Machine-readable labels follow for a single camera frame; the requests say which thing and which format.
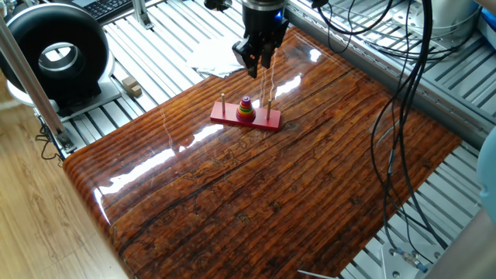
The wood grain table mat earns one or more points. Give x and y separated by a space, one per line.
271 193

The white cylindrical pedestal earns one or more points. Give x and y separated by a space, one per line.
445 19

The small wooden block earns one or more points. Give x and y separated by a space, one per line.
129 81
136 90

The aluminium frame post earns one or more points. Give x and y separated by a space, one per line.
27 77

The silver robot mounting plate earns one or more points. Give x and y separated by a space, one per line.
391 263

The green Hanoi disc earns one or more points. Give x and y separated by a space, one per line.
245 106

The yellow Hanoi disc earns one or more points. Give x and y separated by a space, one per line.
245 109

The aluminium post bracket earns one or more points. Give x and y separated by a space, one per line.
141 13

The white paper sheet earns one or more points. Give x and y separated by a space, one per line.
213 58

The large red Hanoi disc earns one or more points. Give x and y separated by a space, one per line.
245 116

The orange Hanoi disc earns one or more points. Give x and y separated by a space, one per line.
245 112

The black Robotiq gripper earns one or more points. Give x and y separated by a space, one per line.
263 23

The black keyboard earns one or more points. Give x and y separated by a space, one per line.
104 7

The rainbow stacked rings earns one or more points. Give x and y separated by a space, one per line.
245 119

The thick aluminium table rail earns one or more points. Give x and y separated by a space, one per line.
387 73

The white fan base plate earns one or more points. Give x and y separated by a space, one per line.
104 97

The red Hanoi base with pegs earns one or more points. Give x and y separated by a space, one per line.
228 115

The blue plastic container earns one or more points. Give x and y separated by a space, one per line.
489 27

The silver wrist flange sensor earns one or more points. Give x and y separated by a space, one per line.
263 3

